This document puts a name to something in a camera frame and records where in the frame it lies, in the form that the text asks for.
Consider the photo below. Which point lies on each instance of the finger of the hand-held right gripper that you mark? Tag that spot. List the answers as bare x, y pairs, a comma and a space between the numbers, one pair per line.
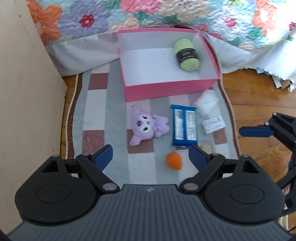
292, 162
254, 131

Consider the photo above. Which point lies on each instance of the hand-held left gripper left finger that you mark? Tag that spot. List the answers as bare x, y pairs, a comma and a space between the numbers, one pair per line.
104, 155

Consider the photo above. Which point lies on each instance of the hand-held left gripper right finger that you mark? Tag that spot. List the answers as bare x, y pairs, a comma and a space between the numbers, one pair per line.
196, 154

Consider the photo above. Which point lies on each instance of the beige bottle with gold cap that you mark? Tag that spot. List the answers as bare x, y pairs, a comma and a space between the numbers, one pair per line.
206, 146

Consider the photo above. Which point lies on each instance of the orange makeup sponge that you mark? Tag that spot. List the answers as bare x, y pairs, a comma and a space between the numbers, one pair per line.
173, 160

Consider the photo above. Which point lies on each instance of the blue wet wipes packet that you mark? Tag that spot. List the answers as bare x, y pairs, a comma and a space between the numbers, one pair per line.
183, 125

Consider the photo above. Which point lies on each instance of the small white packet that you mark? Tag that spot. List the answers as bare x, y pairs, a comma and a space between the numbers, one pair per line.
212, 125

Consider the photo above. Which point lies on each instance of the purple plush toy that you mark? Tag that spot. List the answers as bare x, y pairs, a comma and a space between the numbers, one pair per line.
143, 122

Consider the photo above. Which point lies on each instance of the clear box of floss picks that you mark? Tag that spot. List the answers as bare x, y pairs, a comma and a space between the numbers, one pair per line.
205, 103

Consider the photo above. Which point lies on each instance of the pink cardboard box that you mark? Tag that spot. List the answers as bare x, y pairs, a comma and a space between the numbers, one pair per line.
166, 90

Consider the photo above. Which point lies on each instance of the checkered grey and brown rug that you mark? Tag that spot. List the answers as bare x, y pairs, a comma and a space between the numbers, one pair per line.
111, 104

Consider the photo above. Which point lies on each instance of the white bed skirt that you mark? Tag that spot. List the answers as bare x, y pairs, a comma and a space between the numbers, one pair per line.
81, 53

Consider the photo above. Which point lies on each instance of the green yarn ball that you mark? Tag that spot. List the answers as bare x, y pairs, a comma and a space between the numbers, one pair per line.
182, 45

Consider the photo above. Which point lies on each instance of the floral quilt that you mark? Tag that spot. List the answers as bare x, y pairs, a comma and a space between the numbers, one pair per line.
138, 11

